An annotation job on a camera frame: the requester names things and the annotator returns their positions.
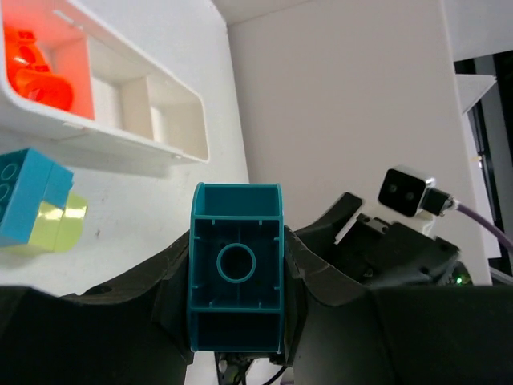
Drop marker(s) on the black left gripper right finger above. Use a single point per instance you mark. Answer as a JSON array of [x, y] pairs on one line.
[[332, 334]]

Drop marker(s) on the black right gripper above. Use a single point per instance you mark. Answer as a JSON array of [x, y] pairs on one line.
[[375, 252]]

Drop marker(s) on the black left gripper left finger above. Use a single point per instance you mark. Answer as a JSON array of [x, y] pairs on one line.
[[131, 329]]

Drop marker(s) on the blue lego block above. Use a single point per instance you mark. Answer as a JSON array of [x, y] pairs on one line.
[[236, 279], [28, 178]]

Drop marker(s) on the green lego block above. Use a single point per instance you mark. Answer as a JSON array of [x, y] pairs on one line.
[[55, 230]]

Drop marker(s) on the orange round lego piece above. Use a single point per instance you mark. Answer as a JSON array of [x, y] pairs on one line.
[[30, 74]]

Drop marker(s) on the white three-compartment tray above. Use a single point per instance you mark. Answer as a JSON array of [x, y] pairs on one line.
[[125, 103]]

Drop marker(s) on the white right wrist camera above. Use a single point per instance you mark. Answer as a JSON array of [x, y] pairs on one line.
[[415, 197]]

